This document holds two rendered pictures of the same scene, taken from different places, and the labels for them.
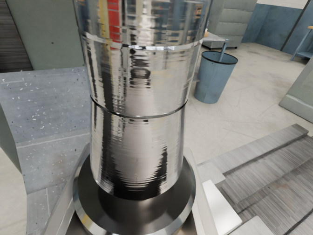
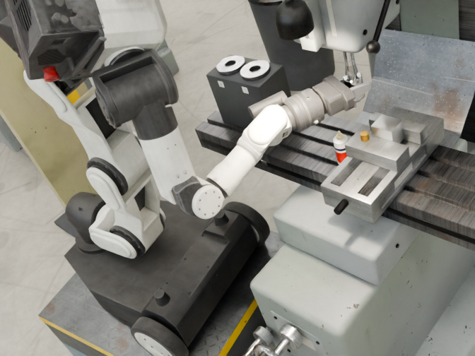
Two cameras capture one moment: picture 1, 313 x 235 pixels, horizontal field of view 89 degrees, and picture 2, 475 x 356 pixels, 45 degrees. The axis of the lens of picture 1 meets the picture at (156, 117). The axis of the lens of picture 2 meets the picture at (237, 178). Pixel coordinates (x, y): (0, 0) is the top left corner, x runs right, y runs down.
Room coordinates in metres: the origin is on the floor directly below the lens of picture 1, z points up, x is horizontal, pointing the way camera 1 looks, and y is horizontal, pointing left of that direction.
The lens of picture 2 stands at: (-0.39, -1.13, 1.98)
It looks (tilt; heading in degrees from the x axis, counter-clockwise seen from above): 40 degrees down; 86
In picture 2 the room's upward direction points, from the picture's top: 21 degrees counter-clockwise
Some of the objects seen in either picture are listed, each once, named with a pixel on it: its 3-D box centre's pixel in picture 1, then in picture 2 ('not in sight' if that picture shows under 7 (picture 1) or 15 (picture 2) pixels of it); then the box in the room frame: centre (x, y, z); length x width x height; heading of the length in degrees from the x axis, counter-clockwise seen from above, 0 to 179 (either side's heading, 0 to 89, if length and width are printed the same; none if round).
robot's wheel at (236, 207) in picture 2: not in sight; (244, 224); (-0.33, 0.38, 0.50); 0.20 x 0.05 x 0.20; 130
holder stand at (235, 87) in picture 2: not in sight; (251, 93); (-0.16, 0.37, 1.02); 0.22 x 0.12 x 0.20; 122
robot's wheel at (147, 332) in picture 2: not in sight; (159, 342); (-0.74, 0.04, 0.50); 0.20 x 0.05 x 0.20; 130
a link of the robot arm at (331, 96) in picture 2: not in sight; (321, 102); (-0.06, 0.00, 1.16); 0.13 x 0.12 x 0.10; 96
